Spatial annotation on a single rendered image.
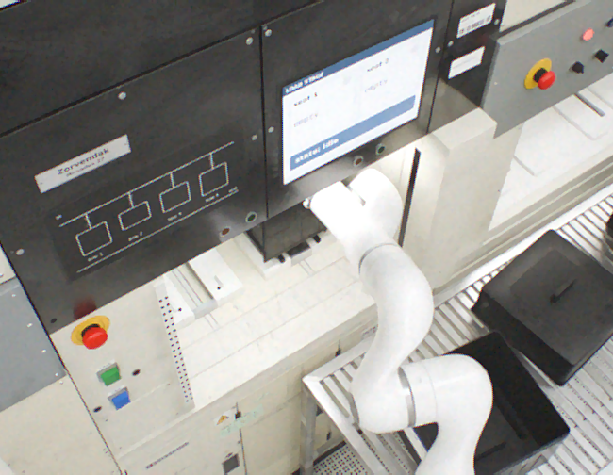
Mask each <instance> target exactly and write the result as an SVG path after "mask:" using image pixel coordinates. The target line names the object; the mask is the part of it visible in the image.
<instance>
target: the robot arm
mask: <svg viewBox="0 0 613 475"><path fill-rule="evenodd" d="M303 205H304V206H305V207H306V208H308V207H309V208H310V209H311V210H312V212H313V213H314V214H315V215H316V216H317V217H318V218H319V219H320V221H322V223H323V224H324V225H325V226H326V227H327V228H328V229H329V231H330V232H331V233H332V234H333V235H334V237H335V238H337V239H338V241H339V242H340V243H341V244H342V245H343V251H344V254H345V256H346V258H347V260H348V261H349V263H350V264H351V266H352V268H354V270H355V271H356V273H357V275H358V277H359V278H360V280H361V281H362V284H363V285H364V287H366V289H367V290H368V292H370V293H371V295H372V296H373V298H374V301H375V303H376V306H377V310H378V328H377V332H376V336H375V339H374V341H373V344H372V345H370V347H369V349H368V351H367V353H366V354H365V356H364V358H363V360H362V362H361V363H360V365H359V368H358V370H357V372H356V375H354V377H353V380H352V382H351V386H350V390H349V396H348V399H349V406H350V411H351V414H352V416H353V419H354V420H355V422H356V423H358V425H359V426H360V427H361V428H362V429H364V430H366V431H368V432H371V433H377V434H383V433H390V432H396V431H401V430H404V429H408V428H409V427H415V426H419V425H423V424H426V423H431V422H437V424H438V425H439V434H438V437H437V439H436V441H435V443H434V445H432V446H431V448H430V449H429V451H428V452H427V454H426V455H425V456H424V458H423V459H422V461H421V463H420V465H419V467H418V469H416V471H415V474H414V475H474V472H473V454H474V449H475V447H476V445H477V442H478V439H479V436H480V434H481V432H482V430H483V427H484V425H485V423H486V421H487V418H488V415H489V411H491V406H492V384H491V382H490V379H489V375H488V372H487V371H486V370H485V369H484V368H482V367H481V366H480V365H479V364H478V363H477V362H476V361H475V360H473V359H471V358H470V357H468V355H464V354H452V355H445V356H440V357H434V358H430V359H425V360H421V361H416V362H412V363H408V364H403V365H401V363H402V362H403V361H404V360H405V359H407V358H408V357H409V356H410V355H411V354H412V353H413V351H414V350H415V349H416V348H417V347H418V346H419V345H420V343H421V342H422V341H424V339H425V338H426V335H427V333H428V332H429V329H430V327H431V325H432V321H433V315H434V304H433V296H432V292H431V288H430V286H429V283H428V281H427V279H426V277H425V276H424V274H423V273H422V271H421V270H419V269H418V266H417V265H416V264H415V263H414V262H413V261H412V260H411V258H410V257H409V256H408V255H407V254H406V253H405V250H404V249H403V248H401V247H400V246H399V245H398V244H397V243H396V242H395V241H394V239H393V238H394V235H395V233H396V231H397V228H398V226H399V223H400V220H401V216H403V204H402V201H401V197H400V195H399V193H398V191H397V189H396V187H395V186H394V185H393V183H392V182H391V181H390V180H389V179H388V178H387V176H385V175H383V173H381V172H380V171H379V170H377V169H367V170H365V172H363V173H362V174H360V175H359V176H358V177H357V178H356V179H355V180H354V181H352V182H351V183H350V184H349V185H348V186H346V187H345V186H344V185H343V184H342V183H341V181H339V182H338V183H335V184H333V185H331V186H329V187H328V188H327V189H325V190H323V191H320V192H318V193H316V194H314V195H312V196H311V197H309V198H307V199H306V201H305V202H303Z"/></svg>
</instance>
